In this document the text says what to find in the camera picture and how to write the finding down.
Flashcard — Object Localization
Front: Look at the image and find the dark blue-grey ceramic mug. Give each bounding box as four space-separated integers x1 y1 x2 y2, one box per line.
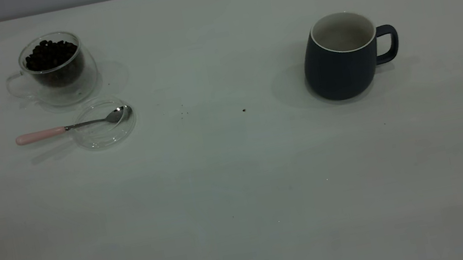
296 3 407 106

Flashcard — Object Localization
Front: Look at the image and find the metal spoon with pink handle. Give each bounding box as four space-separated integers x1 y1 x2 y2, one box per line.
13 104 135 147

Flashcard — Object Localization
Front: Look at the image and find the clear round glass lid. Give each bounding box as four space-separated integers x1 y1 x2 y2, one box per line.
67 93 140 153

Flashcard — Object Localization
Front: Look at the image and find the dark coffee beans pile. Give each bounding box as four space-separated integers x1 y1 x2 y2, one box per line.
22 34 85 91

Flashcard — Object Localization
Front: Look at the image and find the clear double-wall glass cup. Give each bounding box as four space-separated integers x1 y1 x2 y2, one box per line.
0 26 103 115

